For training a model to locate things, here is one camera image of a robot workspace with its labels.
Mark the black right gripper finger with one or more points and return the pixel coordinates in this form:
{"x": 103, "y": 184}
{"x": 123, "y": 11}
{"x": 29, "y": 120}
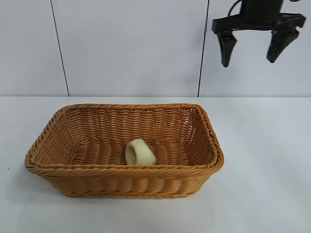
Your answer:
{"x": 226, "y": 48}
{"x": 279, "y": 46}

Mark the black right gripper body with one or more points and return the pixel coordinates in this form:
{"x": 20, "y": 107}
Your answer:
{"x": 260, "y": 14}

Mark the pale round egg yolk pastry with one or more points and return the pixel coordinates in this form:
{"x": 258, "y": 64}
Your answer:
{"x": 143, "y": 155}

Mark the tan woven wicker basket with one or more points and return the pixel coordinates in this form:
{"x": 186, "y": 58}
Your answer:
{"x": 97, "y": 179}

